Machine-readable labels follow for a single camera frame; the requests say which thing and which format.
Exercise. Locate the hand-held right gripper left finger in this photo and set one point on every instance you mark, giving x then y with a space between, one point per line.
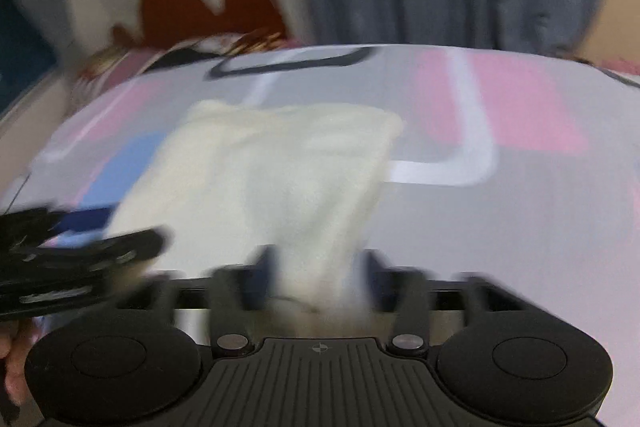
265 274

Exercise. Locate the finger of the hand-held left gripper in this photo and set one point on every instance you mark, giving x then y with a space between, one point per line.
87 219
125 247

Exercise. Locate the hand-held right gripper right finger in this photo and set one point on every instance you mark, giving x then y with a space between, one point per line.
372 277

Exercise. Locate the cream small cloth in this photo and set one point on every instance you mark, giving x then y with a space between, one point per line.
280 187

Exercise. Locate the person's left hand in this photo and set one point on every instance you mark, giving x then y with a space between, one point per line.
14 357

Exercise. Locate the floral pink blanket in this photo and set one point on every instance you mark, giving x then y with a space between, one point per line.
130 62

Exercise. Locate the pink blue grey patterned bedspread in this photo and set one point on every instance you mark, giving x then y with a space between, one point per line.
525 217

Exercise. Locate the red white scalloped headboard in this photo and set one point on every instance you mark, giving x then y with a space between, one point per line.
200 7

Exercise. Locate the cream round headboard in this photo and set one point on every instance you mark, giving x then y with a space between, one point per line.
615 17

